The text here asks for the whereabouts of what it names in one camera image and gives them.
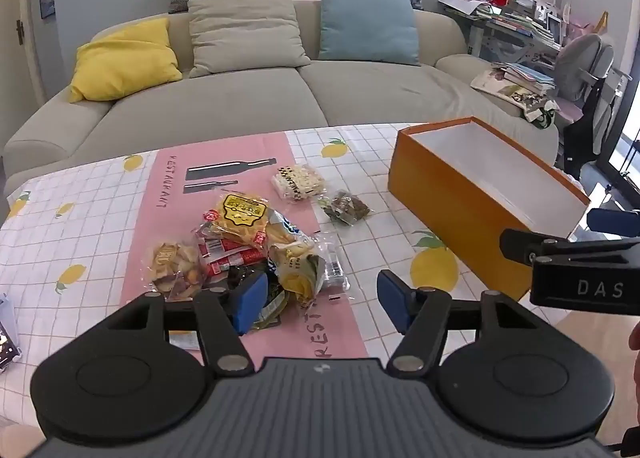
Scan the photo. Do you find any yellow snack packet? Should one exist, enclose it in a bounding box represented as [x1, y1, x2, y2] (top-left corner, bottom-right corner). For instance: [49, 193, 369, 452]
[202, 191, 272, 245]

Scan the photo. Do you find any clear barcode packet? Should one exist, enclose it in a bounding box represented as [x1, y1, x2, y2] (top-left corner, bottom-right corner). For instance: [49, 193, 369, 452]
[319, 233, 349, 292]

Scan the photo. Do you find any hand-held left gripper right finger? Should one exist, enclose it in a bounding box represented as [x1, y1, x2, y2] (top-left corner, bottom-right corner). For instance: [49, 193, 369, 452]
[376, 269, 540, 381]

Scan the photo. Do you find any person's right hand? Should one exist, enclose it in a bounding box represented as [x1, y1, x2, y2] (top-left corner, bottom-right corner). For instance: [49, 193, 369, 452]
[630, 322, 640, 428]

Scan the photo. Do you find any orange cardboard box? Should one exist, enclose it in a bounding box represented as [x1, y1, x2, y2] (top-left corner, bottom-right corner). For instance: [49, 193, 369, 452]
[388, 117, 592, 302]

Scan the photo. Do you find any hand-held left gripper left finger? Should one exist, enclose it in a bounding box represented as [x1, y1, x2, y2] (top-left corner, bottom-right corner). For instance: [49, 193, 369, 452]
[102, 271, 271, 380]

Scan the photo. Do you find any dark printed packet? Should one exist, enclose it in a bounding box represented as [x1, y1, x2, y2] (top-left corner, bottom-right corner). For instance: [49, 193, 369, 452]
[0, 293, 24, 375]

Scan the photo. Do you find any green seaweed packet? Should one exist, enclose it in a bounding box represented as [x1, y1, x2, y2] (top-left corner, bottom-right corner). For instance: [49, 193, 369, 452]
[227, 265, 292, 334]

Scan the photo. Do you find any light blue pillow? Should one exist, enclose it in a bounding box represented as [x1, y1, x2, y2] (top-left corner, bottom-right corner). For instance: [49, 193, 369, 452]
[317, 0, 421, 67]

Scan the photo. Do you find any brown dried snack packet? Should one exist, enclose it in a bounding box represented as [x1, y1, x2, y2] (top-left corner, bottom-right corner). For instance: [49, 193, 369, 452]
[318, 189, 372, 226]

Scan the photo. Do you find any cluttered desk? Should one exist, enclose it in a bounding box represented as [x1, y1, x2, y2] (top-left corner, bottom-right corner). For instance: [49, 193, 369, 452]
[439, 0, 568, 62]

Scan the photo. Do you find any grey office chair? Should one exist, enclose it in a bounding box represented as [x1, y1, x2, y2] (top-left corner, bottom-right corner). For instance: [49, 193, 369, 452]
[551, 33, 617, 140]

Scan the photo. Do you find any beige sofa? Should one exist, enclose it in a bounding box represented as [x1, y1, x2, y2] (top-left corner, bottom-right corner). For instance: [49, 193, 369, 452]
[2, 2, 560, 185]

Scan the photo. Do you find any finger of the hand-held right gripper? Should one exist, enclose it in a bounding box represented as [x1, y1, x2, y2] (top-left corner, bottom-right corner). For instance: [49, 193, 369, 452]
[587, 208, 640, 238]
[500, 228, 640, 269]

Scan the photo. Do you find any stack of magazines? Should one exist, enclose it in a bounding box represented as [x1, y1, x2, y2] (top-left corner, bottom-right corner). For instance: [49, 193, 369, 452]
[470, 61, 559, 110]

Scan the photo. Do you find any black garment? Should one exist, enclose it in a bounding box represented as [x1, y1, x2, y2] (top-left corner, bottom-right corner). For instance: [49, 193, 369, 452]
[564, 81, 615, 180]

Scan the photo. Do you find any beige pillow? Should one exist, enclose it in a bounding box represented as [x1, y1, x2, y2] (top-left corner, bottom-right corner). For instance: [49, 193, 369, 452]
[187, 0, 312, 80]

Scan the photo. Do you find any yellow pillow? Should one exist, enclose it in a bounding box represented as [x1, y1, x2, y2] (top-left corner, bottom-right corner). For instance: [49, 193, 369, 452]
[68, 17, 184, 103]

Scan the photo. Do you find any brown chips packet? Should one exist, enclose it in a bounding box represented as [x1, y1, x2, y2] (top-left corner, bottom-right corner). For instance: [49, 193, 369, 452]
[147, 240, 206, 302]

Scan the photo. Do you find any white checkered snack packet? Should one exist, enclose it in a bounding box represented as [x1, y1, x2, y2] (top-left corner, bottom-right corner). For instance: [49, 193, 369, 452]
[271, 163, 326, 203]

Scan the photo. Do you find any yellow and blue chips packet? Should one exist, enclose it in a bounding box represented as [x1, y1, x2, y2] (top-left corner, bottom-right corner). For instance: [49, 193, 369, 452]
[266, 211, 327, 308]

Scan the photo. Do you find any green and white bag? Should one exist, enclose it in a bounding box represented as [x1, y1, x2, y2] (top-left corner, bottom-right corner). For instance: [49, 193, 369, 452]
[524, 98, 560, 130]

